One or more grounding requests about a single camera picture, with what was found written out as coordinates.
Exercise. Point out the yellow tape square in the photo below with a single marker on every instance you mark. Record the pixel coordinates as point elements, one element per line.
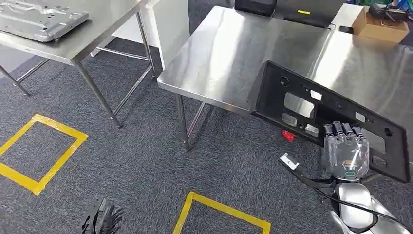
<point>226,210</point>
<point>74,137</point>

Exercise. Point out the black device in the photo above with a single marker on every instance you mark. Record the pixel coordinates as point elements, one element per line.
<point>387,13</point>

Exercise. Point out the white partition board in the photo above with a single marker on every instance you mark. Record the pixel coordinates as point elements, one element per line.
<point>171,29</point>

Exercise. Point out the cardboard box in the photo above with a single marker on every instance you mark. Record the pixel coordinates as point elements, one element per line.
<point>377,30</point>

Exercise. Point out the small black object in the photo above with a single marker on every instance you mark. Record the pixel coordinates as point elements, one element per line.
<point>346,29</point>

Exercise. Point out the black case yellow sticker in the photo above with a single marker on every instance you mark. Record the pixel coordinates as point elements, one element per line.
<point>309,13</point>

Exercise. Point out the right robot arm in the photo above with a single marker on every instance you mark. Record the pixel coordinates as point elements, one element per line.
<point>355,203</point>

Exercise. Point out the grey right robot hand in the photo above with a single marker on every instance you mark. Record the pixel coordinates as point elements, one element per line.
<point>345,151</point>

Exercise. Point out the grey metal tray part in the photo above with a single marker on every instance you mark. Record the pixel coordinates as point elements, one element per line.
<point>35,19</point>

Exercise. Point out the steel table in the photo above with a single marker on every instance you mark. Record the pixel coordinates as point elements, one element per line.
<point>84,35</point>

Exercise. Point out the small red object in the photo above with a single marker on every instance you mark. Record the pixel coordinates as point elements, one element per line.
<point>288,135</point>

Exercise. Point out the steel bench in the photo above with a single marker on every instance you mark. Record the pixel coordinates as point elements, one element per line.
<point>232,55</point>

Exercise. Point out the black chair back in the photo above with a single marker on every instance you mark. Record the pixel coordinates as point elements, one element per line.
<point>255,6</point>

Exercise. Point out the black plastic panel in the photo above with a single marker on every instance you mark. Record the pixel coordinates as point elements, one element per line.
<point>326,106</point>

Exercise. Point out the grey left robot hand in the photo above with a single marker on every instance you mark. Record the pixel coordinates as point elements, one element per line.
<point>113,221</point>

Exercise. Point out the white desk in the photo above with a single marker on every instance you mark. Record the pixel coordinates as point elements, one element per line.
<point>345,14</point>

